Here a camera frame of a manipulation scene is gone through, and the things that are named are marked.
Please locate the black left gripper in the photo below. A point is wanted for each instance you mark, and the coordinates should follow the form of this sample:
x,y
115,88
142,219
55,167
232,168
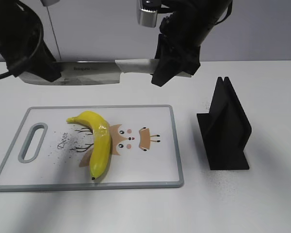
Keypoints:
x,y
22,43

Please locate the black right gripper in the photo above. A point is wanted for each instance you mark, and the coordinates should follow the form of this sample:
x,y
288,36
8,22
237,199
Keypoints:
x,y
178,47

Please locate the steel knife with grey handle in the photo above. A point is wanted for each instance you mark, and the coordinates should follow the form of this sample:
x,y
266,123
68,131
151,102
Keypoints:
x,y
93,73

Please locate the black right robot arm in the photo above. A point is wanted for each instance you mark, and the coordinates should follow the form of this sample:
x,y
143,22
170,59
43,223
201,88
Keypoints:
x,y
211,12

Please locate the yellow plastic banana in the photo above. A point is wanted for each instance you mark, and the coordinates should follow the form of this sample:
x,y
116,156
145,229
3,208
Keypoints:
x,y
102,141

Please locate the black knife stand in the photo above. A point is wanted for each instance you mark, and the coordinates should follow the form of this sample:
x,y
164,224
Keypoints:
x,y
225,129

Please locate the grey rimmed deer cutting board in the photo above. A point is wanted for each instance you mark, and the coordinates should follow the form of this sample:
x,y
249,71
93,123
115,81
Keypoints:
x,y
49,154

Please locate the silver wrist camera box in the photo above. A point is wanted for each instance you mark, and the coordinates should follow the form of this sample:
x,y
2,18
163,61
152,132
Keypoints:
x,y
147,11

